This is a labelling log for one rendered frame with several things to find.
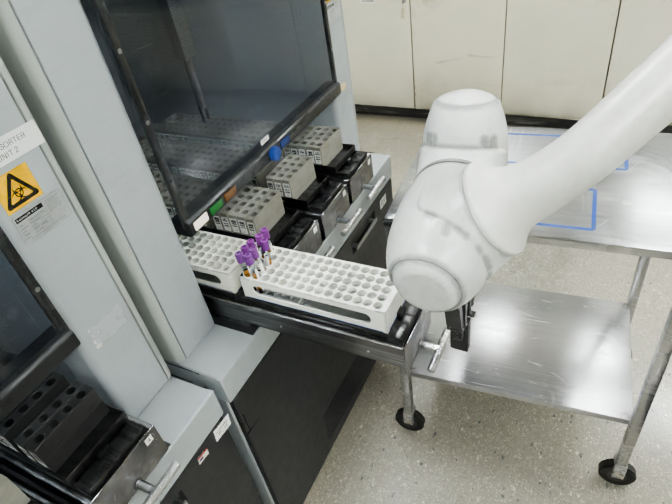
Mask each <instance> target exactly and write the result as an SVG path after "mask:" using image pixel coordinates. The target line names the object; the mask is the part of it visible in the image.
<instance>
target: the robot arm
mask: <svg viewBox="0 0 672 504"><path fill-rule="evenodd" d="M671 122H672V34H671V35H670V36H669V37H668V38H667V39H666V40H665V41H664V42H663V43H662V44H661V45H660V46H659V47H658V48H657V49H655V50H654V51H653V52H652V53H651V54H650V55H649V56H648V57H647V58H646V59H645V60H644V61H643V62H642V63H641V64H639V65H638V66H637V67H636V68H635V69H634V70H633V71H632V72H631V73H630V74H629V75H628V76H627V77H626V78H625V79H623V80H622V81H621V82H620V83H619V84H618V85H617V86H616V87H615V88H614V89H613V90H612V91H611V92H610V93H609V94H607V95H606V96H605V97H604V98H603V99H602V100H601V101H600V102H599V103H598V104H597V105H596V106H595V107H594V108H592V109H591V110H590V111H589V112H588V113H587V114H586V115H585V116H584V117H583V118H582V119H580V120H579V121H578V122H577V123H576V124H575V125H574V126H572V127H571V128H570V129H569V130H568V131H566V132H565V133H564V134H563V135H561V136H560V137H559V138H557V139H556V140H555V141H553V142H552V143H550V144H549V145H547V146H546V147H544V148H543V149H541V150H540V151H538V152H536V153H534V154H533V155H531V156H529V157H527V158H525V159H523V160H521V161H519V162H516V163H514V164H511V165H508V129H507V123H506V118H505V114H504V111H503V108H502V105H501V102H500V100H499V99H498V98H497V97H496V96H494V95H492V94H490V93H488V92H485V91H482V90H478V89H460V90H455V91H452V92H449V93H446V94H444V95H441V96H439V97H438V98H436V99H435V100H434V102H433V104H432V107H431V109H430V112H429V114H428V117H427V120H426V124H425V128H424V132H423V146H421V148H420V152H419V162H418V168H417V173H416V177H415V180H414V183H413V184H412V186H411V187H410V188H409V189H408V191H407V192H406V194H405V196H404V198H403V200H402V201H401V203H400V205H399V208H398V210H397V212H396V215H395V217H394V220H393V223H392V226H391V229H390V232H389V236H388V241H387V249H386V265H387V272H388V275H389V279H390V280H391V281H392V282H393V284H394V286H395V288H396V289H397V291H398V292H399V294H400V295H401V296H402V297H403V298H404V299H405V300H406V301H407V302H409V303H410V304H412V305H413V306H415V307H417V308H420V309H422V310H426V311H432V312H445V319H446V326H447V329H448V330H450V347H451V348H454V349H458V350H461V351H465V352H468V349H469V347H470V333H471V318H470V317H475V314H476V311H472V310H471V306H473V305H474V303H475V301H474V298H475V295H476V294H477V293H478V292H479V291H480V290H481V288H482V287H483V285H484V283H485V281H486V280H488V279H490V278H491V277H492V276H493V275H494V274H495V272H496V271H497V270H498V269H500V268H501V267H502V266H503V265H504V264H505V263H506V262H507V261H509V260H510V259H511V258H512V257H514V256H515V255H516V254H518V253H520V252H522V251H523V250H524V248H525V246H526V242H527V237H528V234H529V232H530V230H531V229H532V228H533V227H534V226H535V225H536V224H537V223H539V222H540V221H541V220H543V219H544V218H546V217H548V216H549V215H551V214H552V213H554V212H555V211H557V210H559V209H560V208H562V207H563V206H565V205H567V204H568V203H570V202H571V201H573V200H574V199H576V198H577V197H579V196H580V195H582V194H583V193H585V192H586V191H588V190H589V189H590V188H592V187H593V186H594V185H596V184H597V183H598V182H600V181H601V180H602V179H604V178H605V177H606V176H608V175H609V174H610V173H611V172H613V171H614V170H615V169H616V168H618V167H619V166H620V165H621V164H622V163H624V162H625V161H626V160H627V159H628V158H630V157H631V156H632V155H633V154H634V153H636V152H637V151H638V150H639V149H640V148H641V147H643V146H644V145H645V144H646V143H647V142H649V141H650V140H651V139H652V138H653V137H655V136H656V135H657V134H658V133H659V132H660V131H662V130H663V129H664V128H665V127H666V126H668V125H669V124H670V123H671ZM468 316H469V317H468Z"/></svg>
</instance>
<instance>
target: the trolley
mask: <svg viewBox="0 0 672 504"><path fill-rule="evenodd" d="M507 129H508V165H511V164H514V163H516V162H519V161H521V160H523V159H525V158H527V157H529V156H531V155H533V154H534V153H536V152H538V151H540V150H541V149H543V148H544V147H546V146H547V145H549V144H550V143H552V142H553V141H555V140H556V139H557V138H559V137H560V136H561V135H563V134H564V133H565V132H566V131H568V130H569V129H549V128H525V127H507ZM419 152H420V149H419V151H418V153H417V155H416V156H415V158H414V160H413V162H412V164H411V166H410V168H409V170H408V172H407V174H406V176H405V178H404V180H403V181H402V183H401V185H400V187H399V189H398V191H397V193H396V195H395V197H394V199H393V201H392V203H391V205H390V206H389V208H388V210H387V212H386V214H385V216H384V218H383V225H384V226H385V230H386V239H387V241H388V236H389V232H390V229H391V226H392V223H393V220H394V217H395V215H396V212H397V210H398V208H399V205H400V203H401V201H402V200H403V198H404V196H405V194H406V192H407V191H408V189H409V188H410V187H411V186H412V184H413V183H414V180H415V177H416V173H417V168H418V162H419ZM526 243H533V244H542V245H550V246H559V247H567V248H576V249H584V250H592V251H601V252H609V253H618V254H626V255H635V256H639V259H638V263H637V266H636V270H635V273H634V277H633V280H632V283H631V287H630V290H629V294H628V297H627V301H626V303H622V302H615V301H608V300H602V299H595V298H588V297H581V296H575V295H568V294H561V293H554V292H548V291H541V290H534V289H527V288H521V287H514V286H507V285H500V284H494V283H487V282H485V283H484V285H483V287H482V288H481V290H480V291H479V292H478V293H477V294H476V295H475V298H474V301H475V303H474V305H473V306H471V310H472V311H476V314H475V317H470V318H471V333H470V347H469V349H468V352H465V351H461V350H458V349H454V348H451V347H450V336H449V339H448V341H447V344H446V346H445V349H444V351H443V353H442V356H441V358H440V361H439V363H438V366H437V368H436V371H435V373H429V372H428V371H427V368H428V365H429V363H430V361H431V358H432V356H433V354H434V352H432V351H429V350H425V349H421V348H419V350H418V353H417V355H416V357H415V359H414V362H413V364H412V366H411V368H410V370H409V373H408V375H407V376H406V371H405V369H404V368H401V367H400V377H401V386H402V396H403V406H404V407H403V408H400V409H398V411H397V413H396V416H395V418H396V421H397V422H398V424H399V425H401V426H402V427H404V428H406V429H408V430H412V431H418V430H421V429H422V428H423V427H424V424H425V418H424V416H423V415H422V414H421V413H420V412H419V411H417V410H416V404H415V403H413V392H412V380H411V376H413V377H418V378H422V379H427V380H431V381H436V382H440V383H444V384H449V385H453V386H458V387H462V388H467V389H471V390H476V391H480V392H485V393H489V394H494V395H498V396H502V397H507V398H511V399H516V400H520V401H525V402H529V403H534V404H538V405H543V406H547V407H552V408H556V409H560V410H565V411H569V412H574V413H578V414H583V415H587V416H592V417H596V418H601V419H605V420H610V421H614V422H618V423H623V424H627V425H628V426H627V429H626V431H625V434H624V437H623V439H622V442H621V445H620V448H619V450H618V453H615V454H614V457H613V459H612V458H610V459H605V460H602V461H601V462H599V464H598V473H599V475H600V476H601V477H602V478H603V479H604V480H606V481H608V482H610V483H613V484H617V485H628V484H631V483H633V482H635V480H636V470H635V468H634V467H633V466H632V465H631V464H629V463H628V462H629V460H630V457H631V455H632V452H633V450H634V447H635V445H636V442H637V440H638V437H639V435H640V432H641V430H642V427H643V425H644V422H645V420H646V417H647V415H648V412H649V410H650V407H651V405H652V402H653V400H654V398H655V395H656V393H657V390H658V388H659V385H660V383H661V380H662V378H663V375H664V373H665V370H666V368H667V365H668V363H669V360H670V358H671V355H672V307H671V309H670V312H669V315H668V318H667V320H666V323H665V326H664V328H663V331H662V334H661V337H660V339H659V342H658V345H657V347H656V350H655V353H654V355H653V358H652V361H651V364H650V366H649V369H648V372H647V374H646V377H645V380H644V383H643V385H642V388H641V391H640V393H639V396H638V399H637V402H636V404H635V407H634V410H633V396H632V364H631V359H632V350H631V333H630V325H631V322H632V318H633V315H634V312H635V309H636V306H637V302H638V299H639V296H640V293H641V289H642V286H643V283H644V280H645V276H646V273H647V270H648V267H649V264H650V260H651V257H652V258H660V259H669V260H672V134H671V133H658V134H657V135H656V136H655V137H653V138H652V139H651V140H650V141H649V142H647V143H646V144H645V145H644V146H643V147H641V148H640V149H639V150H638V151H637V152H636V153H634V154H633V155H632V156H631V157H630V158H628V159H627V160H626V161H625V162H624V163H622V164H621V165H620V166H619V167H618V168H616V169H615V170H614V171H613V172H611V173H610V174H609V175H608V176H606V177H605V178H604V179H602V180H601V181H600V182H598V183H597V184H596V185H594V186H593V187H592V188H590V189H589V190H588V191H586V192H585V193H583V194H582V195H580V196H579V197H577V198H576V199H574V200H573V201H571V202H570V203H568V204H567V205H565V206H563V207H562V208H560V209H559V210H557V211H555V212H554V213H552V214H551V215H549V216H548V217H546V218H544V219H543V220H541V221H540V222H539V223H537V224H536V225H535V226H534V227H533V228H532V229H531V230H530V232H529V234H528V237H527V242H526ZM431 319H432V322H431V324H430V326H429V328H428V331H427V333H426V335H425V337H424V339H423V341H425V342H429V343H433V344H438V342H439V339H440V337H441V335H442V332H443V330H444V328H445V327H447V326H446V319H445V312H432V311H431Z"/></svg>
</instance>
